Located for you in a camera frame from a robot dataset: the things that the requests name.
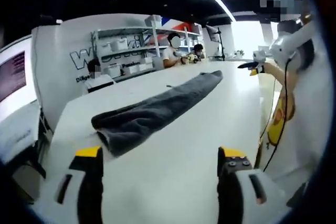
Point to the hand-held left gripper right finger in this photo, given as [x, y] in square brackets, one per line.
[232, 182]

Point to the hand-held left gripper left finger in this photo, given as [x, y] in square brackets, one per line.
[88, 171]

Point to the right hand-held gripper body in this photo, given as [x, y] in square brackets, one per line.
[259, 55]

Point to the dark grey towel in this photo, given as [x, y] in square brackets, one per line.
[157, 103]

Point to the person's right hand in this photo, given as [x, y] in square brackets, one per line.
[265, 67]

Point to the white worn headset device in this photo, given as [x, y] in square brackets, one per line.
[283, 48]

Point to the black monitor on stand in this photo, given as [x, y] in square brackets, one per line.
[212, 33]

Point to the white table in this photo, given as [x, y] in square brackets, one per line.
[170, 161]

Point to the white side desk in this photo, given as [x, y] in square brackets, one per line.
[18, 124]

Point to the black laptop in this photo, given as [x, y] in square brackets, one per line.
[101, 87]

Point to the metal storage shelf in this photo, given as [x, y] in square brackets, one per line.
[157, 31]

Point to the monitor with pink screen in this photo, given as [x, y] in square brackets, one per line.
[13, 77]

